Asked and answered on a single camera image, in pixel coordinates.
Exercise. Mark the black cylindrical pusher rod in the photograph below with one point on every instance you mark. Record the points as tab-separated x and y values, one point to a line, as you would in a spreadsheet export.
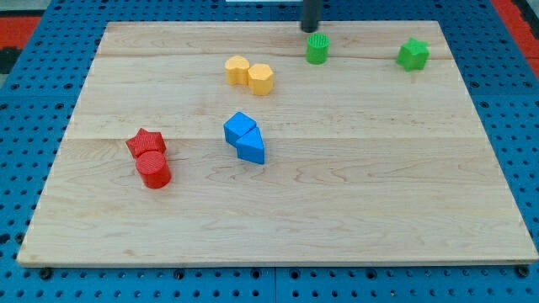
311	14

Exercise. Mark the green cylinder block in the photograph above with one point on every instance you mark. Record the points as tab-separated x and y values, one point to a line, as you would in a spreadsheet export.
317	48

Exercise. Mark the green star block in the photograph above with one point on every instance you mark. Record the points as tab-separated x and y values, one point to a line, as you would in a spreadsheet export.
413	54

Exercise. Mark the red star block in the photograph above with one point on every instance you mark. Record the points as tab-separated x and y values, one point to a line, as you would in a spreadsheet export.
146	141

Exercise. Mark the yellow hexagon block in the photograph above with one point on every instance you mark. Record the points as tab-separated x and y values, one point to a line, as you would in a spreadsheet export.
260	79

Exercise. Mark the yellow heart block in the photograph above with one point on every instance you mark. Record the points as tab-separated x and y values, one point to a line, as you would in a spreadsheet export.
236	69

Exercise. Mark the blue cube block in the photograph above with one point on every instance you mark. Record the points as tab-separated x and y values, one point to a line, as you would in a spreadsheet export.
237	126

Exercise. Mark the blue triangle block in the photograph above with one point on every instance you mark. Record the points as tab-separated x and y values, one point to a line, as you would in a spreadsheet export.
250	147

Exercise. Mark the light wooden board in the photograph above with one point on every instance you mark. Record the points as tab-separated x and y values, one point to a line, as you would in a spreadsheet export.
366	164

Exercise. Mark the red cylinder block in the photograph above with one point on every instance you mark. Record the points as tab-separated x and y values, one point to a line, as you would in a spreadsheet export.
153	169

